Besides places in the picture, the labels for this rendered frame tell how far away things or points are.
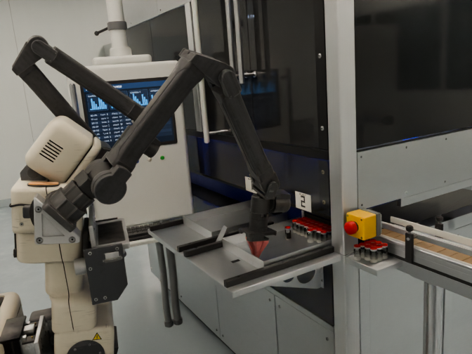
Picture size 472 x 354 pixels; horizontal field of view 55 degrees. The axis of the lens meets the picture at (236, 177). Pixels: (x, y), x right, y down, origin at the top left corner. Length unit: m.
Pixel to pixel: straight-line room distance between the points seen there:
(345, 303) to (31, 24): 5.79
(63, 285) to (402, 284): 1.12
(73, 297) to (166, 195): 0.96
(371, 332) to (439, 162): 0.64
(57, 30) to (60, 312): 5.61
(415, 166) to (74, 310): 1.16
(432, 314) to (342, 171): 0.51
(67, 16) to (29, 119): 1.46
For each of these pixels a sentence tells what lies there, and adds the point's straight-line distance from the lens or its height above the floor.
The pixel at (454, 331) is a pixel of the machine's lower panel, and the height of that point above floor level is 0.40.
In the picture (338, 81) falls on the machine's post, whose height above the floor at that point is 1.42.
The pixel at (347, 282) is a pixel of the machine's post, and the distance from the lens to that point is 1.53.
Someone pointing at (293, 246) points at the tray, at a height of 0.88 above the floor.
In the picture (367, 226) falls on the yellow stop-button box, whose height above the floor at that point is 1.00.
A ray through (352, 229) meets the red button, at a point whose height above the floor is 1.00.
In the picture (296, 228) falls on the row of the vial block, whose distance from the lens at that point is 1.66.
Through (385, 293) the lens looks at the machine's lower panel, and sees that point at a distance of 1.69.
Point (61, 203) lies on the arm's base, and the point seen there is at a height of 1.21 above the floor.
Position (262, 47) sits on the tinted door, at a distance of 1.69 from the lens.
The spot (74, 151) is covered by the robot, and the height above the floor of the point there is 1.30.
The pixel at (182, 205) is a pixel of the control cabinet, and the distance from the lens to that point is 2.22.
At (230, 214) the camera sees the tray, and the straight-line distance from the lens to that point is 1.94.
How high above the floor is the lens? 1.46
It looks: 13 degrees down
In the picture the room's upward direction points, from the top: 4 degrees counter-clockwise
